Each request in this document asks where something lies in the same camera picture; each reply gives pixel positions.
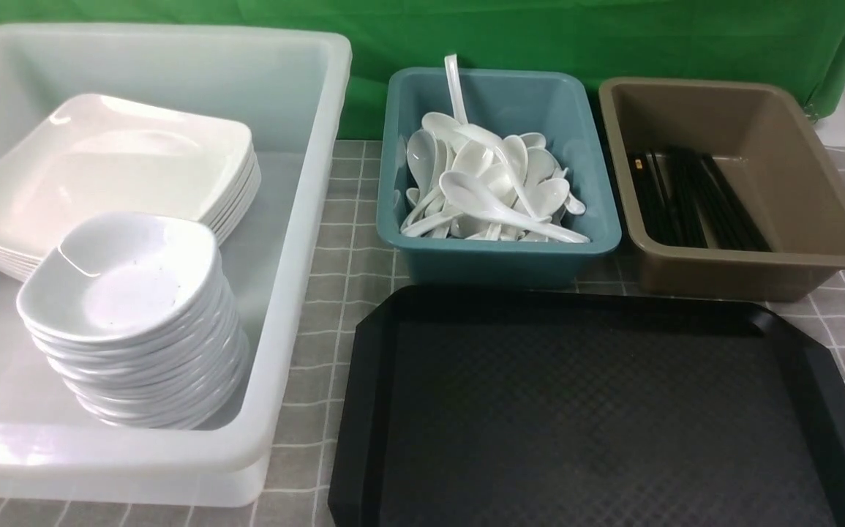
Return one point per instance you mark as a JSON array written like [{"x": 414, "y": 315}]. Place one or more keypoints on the pile of white spoons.
[{"x": 469, "y": 183}]

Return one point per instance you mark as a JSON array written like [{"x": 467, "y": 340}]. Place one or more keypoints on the black serving tray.
[{"x": 483, "y": 407}]

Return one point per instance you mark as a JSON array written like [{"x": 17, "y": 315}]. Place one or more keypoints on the upright white spoon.
[{"x": 455, "y": 88}]

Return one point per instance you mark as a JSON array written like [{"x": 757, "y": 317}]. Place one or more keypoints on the teal plastic bin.
[{"x": 505, "y": 102}]

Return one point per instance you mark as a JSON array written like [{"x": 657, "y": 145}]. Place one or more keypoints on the bundle of black chopsticks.
[{"x": 686, "y": 201}]

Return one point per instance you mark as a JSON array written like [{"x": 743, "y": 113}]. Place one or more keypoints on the stack of white bowls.
[{"x": 134, "y": 312}]

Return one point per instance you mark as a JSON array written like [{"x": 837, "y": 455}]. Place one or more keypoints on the stack of white square plates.
[{"x": 97, "y": 154}]

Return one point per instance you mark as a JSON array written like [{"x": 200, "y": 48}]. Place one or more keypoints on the brown plastic bin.
[{"x": 767, "y": 149}]

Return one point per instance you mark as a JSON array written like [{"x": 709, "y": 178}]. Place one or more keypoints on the large white plastic bin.
[{"x": 288, "y": 87}]

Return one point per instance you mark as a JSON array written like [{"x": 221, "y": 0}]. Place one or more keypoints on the green cloth backdrop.
[{"x": 795, "y": 45}]

